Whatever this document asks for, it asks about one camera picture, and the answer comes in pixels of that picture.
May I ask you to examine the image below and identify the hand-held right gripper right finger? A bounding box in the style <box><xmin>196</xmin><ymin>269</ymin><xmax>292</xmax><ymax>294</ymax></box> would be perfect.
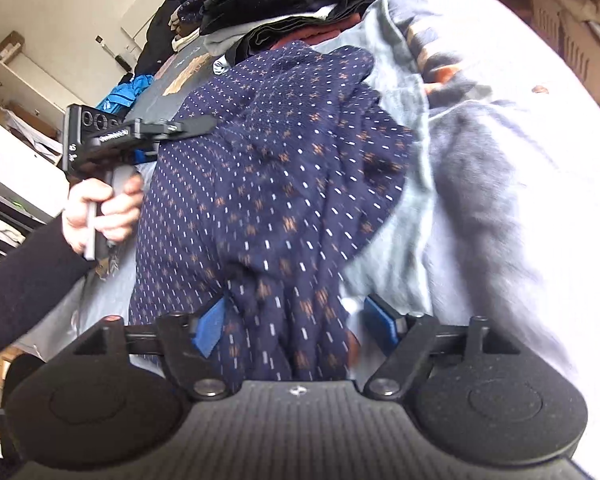
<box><xmin>362</xmin><ymin>294</ymin><xmax>524</xmax><ymax>402</ymax></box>

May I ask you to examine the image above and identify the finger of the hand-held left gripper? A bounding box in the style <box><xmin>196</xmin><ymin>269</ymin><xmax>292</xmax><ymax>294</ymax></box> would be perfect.
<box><xmin>170</xmin><ymin>114</ymin><xmax>219</xmax><ymax>139</ymax></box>

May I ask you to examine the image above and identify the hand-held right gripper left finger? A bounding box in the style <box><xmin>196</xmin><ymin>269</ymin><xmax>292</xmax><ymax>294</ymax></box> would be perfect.
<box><xmin>72</xmin><ymin>300</ymin><xmax>232</xmax><ymax>402</ymax></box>

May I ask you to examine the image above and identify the navy dotted sweater orange lining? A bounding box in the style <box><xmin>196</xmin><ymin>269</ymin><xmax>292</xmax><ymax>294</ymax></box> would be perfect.
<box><xmin>127</xmin><ymin>42</ymin><xmax>416</xmax><ymax>386</ymax></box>

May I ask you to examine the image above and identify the person's left hand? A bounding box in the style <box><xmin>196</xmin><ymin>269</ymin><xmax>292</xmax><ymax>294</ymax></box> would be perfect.
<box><xmin>62</xmin><ymin>175</ymin><xmax>146</xmax><ymax>257</ymax></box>

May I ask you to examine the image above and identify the blue jacket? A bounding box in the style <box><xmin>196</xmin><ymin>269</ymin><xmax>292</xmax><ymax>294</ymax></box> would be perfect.
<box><xmin>97</xmin><ymin>74</ymin><xmax>156</xmax><ymax>113</ymax></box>

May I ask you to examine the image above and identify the white wardrobe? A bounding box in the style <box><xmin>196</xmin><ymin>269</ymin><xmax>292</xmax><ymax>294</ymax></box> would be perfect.
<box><xmin>0</xmin><ymin>52</ymin><xmax>81</xmax><ymax>271</ymax></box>

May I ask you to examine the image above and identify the black coat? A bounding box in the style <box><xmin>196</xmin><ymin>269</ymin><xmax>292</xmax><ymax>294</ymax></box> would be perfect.
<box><xmin>135</xmin><ymin>0</ymin><xmax>191</xmax><ymax>76</ymax></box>

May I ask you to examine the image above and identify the white headboard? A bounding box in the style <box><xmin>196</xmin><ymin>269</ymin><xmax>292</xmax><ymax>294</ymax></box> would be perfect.
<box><xmin>120</xmin><ymin>0</ymin><xmax>191</xmax><ymax>53</ymax></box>

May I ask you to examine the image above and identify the small cardboard box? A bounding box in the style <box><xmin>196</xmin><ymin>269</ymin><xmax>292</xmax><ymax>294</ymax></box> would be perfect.
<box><xmin>0</xmin><ymin>30</ymin><xmax>26</xmax><ymax>66</ymax></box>

